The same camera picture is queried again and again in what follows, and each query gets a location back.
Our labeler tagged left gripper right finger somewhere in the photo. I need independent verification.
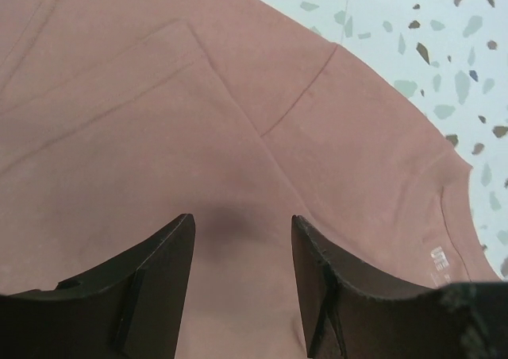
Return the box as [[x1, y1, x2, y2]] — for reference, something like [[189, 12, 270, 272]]
[[291, 215, 507, 359]]

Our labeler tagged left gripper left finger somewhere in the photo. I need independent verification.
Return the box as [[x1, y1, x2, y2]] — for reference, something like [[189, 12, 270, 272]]
[[1, 214, 195, 359]]

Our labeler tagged pink t shirt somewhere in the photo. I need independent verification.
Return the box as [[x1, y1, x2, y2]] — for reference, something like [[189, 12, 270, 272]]
[[1, 0, 498, 358]]

